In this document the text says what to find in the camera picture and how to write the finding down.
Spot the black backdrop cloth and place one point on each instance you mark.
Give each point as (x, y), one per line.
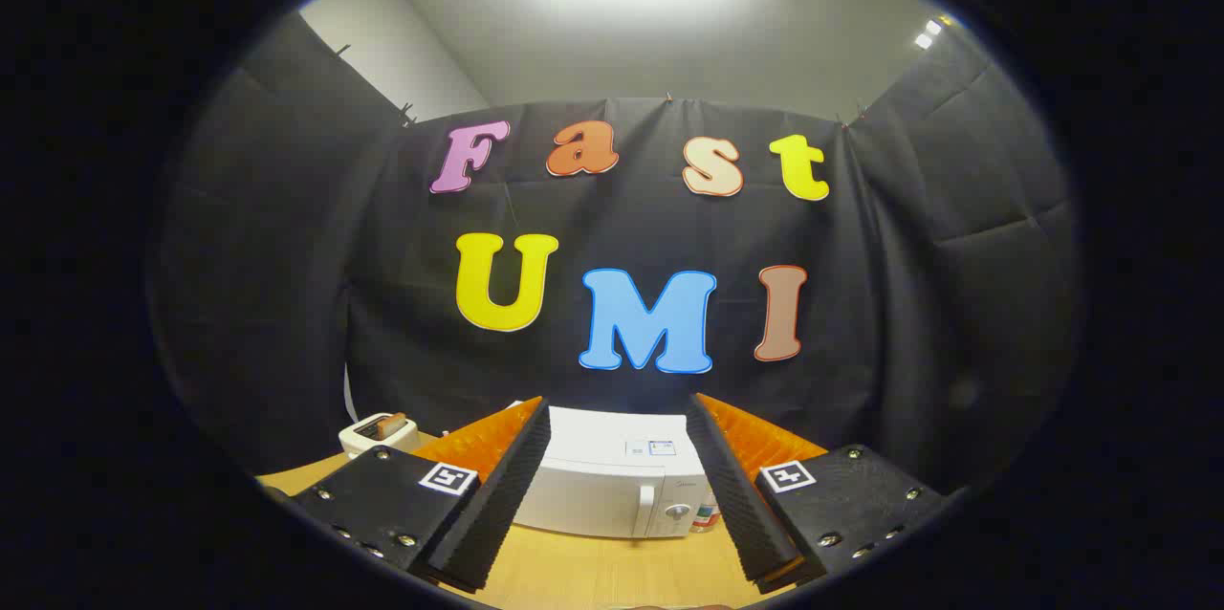
(650, 237)

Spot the white toaster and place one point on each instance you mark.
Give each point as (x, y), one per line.
(361, 438)

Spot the toast bread slice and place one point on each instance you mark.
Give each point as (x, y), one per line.
(390, 424)

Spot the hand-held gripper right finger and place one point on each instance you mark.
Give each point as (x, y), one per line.
(732, 486)

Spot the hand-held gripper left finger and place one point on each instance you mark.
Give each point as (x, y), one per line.
(516, 486)

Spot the white microwave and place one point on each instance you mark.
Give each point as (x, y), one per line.
(602, 481)

